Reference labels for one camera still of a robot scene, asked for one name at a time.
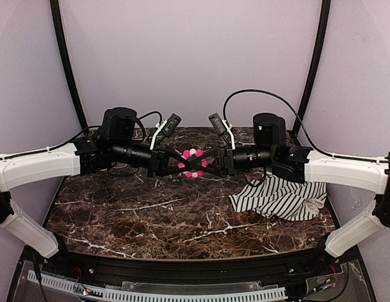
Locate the white slotted cable duct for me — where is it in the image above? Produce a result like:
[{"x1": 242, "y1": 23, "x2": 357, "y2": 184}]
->
[{"x1": 42, "y1": 274, "x2": 288, "y2": 302}]

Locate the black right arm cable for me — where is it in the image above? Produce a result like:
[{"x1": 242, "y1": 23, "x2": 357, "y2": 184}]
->
[{"x1": 222, "y1": 89, "x2": 337, "y2": 158}]

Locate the black white striped garment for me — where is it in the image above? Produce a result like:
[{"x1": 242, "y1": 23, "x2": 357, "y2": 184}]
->
[{"x1": 229, "y1": 173, "x2": 326, "y2": 221}]

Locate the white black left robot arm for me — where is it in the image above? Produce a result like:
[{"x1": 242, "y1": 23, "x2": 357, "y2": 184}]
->
[{"x1": 0, "y1": 107, "x2": 192, "y2": 259}]

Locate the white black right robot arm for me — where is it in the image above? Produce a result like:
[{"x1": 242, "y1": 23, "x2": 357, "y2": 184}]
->
[{"x1": 178, "y1": 113, "x2": 390, "y2": 259}]

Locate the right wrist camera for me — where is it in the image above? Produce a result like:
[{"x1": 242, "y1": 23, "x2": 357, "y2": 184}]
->
[{"x1": 208, "y1": 113, "x2": 236, "y2": 150}]

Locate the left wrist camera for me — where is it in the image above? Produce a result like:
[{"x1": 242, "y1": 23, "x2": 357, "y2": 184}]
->
[{"x1": 150, "y1": 113, "x2": 182, "y2": 150}]

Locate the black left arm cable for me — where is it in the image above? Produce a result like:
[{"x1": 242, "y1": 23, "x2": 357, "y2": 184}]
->
[{"x1": 0, "y1": 109, "x2": 164, "y2": 158}]

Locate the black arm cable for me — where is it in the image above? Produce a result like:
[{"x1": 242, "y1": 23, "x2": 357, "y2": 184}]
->
[
  {"x1": 0, "y1": 109, "x2": 164, "y2": 158},
  {"x1": 222, "y1": 89, "x2": 337, "y2": 158}
]

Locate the pink flower brooch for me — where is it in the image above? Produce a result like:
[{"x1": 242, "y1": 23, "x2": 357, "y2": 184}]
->
[{"x1": 177, "y1": 147, "x2": 209, "y2": 179}]

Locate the black left frame post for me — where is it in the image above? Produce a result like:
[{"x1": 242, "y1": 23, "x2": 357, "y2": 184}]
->
[{"x1": 49, "y1": 0, "x2": 88, "y2": 130}]

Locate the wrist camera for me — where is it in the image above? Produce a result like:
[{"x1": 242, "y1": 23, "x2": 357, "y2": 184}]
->
[
  {"x1": 208, "y1": 113, "x2": 236, "y2": 150},
  {"x1": 150, "y1": 113, "x2": 182, "y2": 150}
]

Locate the black right frame post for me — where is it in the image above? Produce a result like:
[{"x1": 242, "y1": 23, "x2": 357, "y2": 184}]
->
[{"x1": 298, "y1": 0, "x2": 332, "y2": 120}]

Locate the black frame post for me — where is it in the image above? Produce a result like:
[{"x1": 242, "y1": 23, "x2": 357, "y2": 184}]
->
[
  {"x1": 49, "y1": 0, "x2": 88, "y2": 130},
  {"x1": 298, "y1": 0, "x2": 332, "y2": 120}
]

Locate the black front frame rail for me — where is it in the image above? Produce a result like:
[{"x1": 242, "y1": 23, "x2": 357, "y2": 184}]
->
[{"x1": 70, "y1": 250, "x2": 326, "y2": 284}]

